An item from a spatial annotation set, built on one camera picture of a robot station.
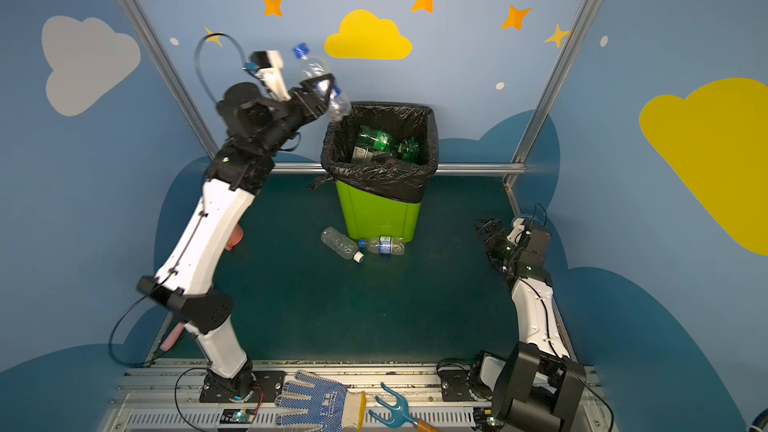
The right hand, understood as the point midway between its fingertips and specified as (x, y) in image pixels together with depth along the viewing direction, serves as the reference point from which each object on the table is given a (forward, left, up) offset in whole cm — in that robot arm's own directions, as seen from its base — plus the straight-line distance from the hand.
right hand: (481, 228), depth 83 cm
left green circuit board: (-46, +59, -18) cm, 77 cm away
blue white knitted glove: (-43, +43, -18) cm, 63 cm away
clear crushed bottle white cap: (+1, +41, -13) cm, 43 cm away
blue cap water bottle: (+1, +28, -14) cm, 31 cm away
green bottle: (+22, +21, +10) cm, 32 cm away
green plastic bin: (+6, +33, -4) cm, 34 cm away
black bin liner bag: (+4, +21, +14) cm, 26 cm away
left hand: (+7, +40, +39) cm, 56 cm away
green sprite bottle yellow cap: (+26, +32, +10) cm, 43 cm away
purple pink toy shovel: (-30, +84, -15) cm, 90 cm away
